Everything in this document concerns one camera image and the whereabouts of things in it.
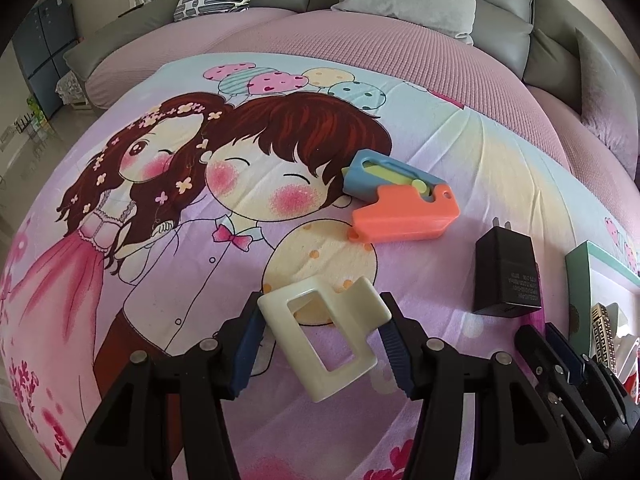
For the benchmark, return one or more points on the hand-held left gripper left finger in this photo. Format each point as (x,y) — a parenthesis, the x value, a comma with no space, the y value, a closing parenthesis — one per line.
(247,350)

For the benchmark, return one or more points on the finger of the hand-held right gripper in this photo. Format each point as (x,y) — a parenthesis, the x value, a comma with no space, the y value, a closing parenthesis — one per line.
(562,347)
(542,375)

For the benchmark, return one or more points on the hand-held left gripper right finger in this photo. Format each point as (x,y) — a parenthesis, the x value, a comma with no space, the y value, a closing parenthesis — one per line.
(395,355)

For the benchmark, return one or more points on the gold patterned metal bar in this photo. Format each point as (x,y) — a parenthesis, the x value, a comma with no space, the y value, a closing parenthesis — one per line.
(602,330)

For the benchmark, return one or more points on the cream plastic toy piece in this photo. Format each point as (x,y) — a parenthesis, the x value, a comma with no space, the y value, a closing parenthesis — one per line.
(300,360)

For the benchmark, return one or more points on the teal box with white inside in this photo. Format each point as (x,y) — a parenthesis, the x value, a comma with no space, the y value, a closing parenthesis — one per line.
(590,265)

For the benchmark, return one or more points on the blue toy with green slider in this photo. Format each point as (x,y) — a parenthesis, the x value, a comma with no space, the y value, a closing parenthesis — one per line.
(360,180)

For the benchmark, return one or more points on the white plastic object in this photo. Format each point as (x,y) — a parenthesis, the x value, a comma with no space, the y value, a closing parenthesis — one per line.
(629,345)

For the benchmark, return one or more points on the red and white tube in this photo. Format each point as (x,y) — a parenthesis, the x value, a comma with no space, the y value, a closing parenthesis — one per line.
(632,387)

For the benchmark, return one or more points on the printed cartoon blanket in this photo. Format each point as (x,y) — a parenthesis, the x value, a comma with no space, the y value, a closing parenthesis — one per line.
(150,285)

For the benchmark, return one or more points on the orange plastic toy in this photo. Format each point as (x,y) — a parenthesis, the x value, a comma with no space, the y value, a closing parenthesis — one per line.
(400,215)

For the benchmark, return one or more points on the pink sofa cover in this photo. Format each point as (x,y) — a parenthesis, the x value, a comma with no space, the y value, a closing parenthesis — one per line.
(400,50)

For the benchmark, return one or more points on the small floor rack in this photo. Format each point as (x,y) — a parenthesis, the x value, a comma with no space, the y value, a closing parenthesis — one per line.
(25,125)

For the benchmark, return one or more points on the grey sofa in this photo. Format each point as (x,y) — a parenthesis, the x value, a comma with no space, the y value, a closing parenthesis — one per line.
(505,25)

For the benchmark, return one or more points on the dark blue refrigerator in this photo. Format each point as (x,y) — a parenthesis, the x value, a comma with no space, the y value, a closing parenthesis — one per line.
(42,50)

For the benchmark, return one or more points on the black wall charger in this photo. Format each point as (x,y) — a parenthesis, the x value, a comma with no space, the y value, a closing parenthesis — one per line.
(505,270)

